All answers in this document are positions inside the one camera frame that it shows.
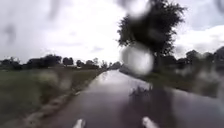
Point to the wet grey asphalt road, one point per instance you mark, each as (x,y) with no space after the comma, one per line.
(106,106)

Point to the large dark tree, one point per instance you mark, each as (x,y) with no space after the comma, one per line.
(156,26)

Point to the row of distant trees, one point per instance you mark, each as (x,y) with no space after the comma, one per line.
(191,56)
(50,61)

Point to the robot's own part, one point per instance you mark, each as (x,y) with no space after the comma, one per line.
(79,124)
(149,123)

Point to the grass verge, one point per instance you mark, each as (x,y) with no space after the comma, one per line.
(26,90)
(186,81)

